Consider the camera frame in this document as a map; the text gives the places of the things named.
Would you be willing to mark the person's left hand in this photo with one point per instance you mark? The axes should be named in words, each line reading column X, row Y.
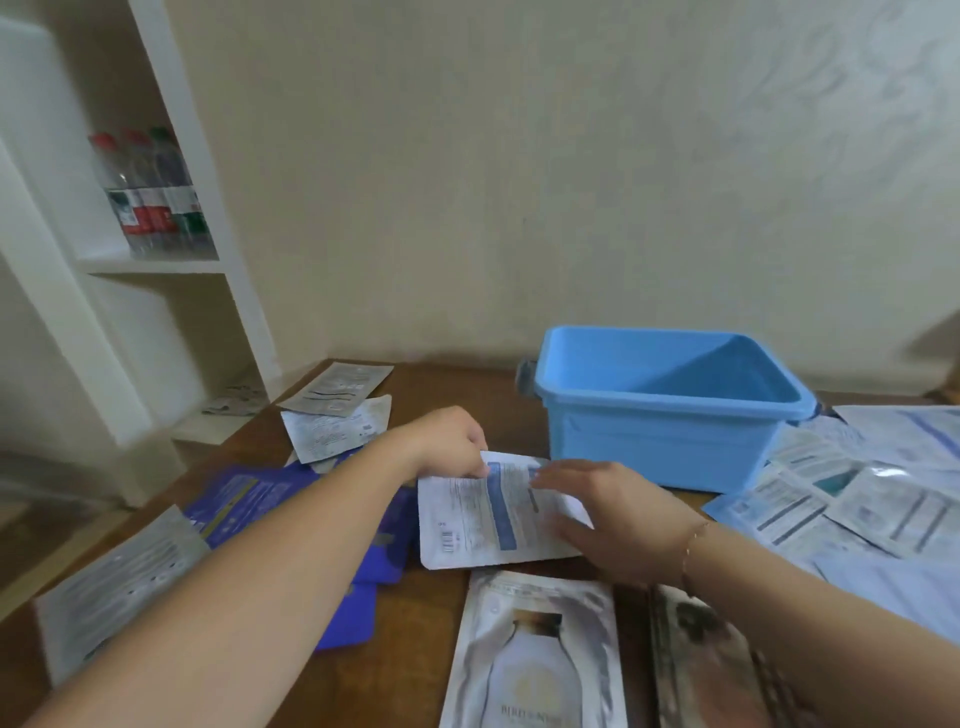
column 439, row 442

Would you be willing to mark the person's right hand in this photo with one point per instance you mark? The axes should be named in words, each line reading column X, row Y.
column 630, row 525

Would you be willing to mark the person's right fingers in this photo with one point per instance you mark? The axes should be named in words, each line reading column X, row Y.
column 574, row 476

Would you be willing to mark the person's left fingers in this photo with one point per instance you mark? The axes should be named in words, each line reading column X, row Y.
column 471, row 454

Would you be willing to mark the white sachet with blue stripe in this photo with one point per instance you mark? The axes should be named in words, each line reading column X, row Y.
column 480, row 525

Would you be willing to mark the person's right forearm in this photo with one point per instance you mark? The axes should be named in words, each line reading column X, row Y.
column 810, row 622

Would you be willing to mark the person's left forearm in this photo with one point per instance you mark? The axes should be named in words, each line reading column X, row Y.
column 247, row 577

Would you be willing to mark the blue plastic bin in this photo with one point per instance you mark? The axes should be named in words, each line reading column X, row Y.
column 675, row 420

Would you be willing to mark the white sachet with small print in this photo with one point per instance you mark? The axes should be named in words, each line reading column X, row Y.
column 330, row 433

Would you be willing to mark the grey sachet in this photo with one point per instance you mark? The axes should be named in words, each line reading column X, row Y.
column 335, row 388

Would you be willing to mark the white sachet with jar print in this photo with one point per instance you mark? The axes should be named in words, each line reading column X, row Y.
column 532, row 660

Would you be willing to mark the large dark blue sachet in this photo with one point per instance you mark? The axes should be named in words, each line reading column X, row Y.
column 244, row 499

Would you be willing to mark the brown patterned sachet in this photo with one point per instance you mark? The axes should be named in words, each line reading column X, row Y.
column 705, row 667

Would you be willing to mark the small pale sachet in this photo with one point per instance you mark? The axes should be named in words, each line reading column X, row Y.
column 234, row 403

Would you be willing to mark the pile of white packets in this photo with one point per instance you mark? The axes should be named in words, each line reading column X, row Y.
column 862, row 502

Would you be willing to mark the green cap water bottle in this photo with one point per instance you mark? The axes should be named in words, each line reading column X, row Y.
column 187, row 202

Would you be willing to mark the silver sachet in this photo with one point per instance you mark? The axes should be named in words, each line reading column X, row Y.
column 112, row 581

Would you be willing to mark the white shelf unit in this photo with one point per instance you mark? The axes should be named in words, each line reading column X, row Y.
column 97, row 315

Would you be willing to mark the red cap water bottle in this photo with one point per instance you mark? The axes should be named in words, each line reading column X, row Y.
column 127, row 202
column 154, row 199

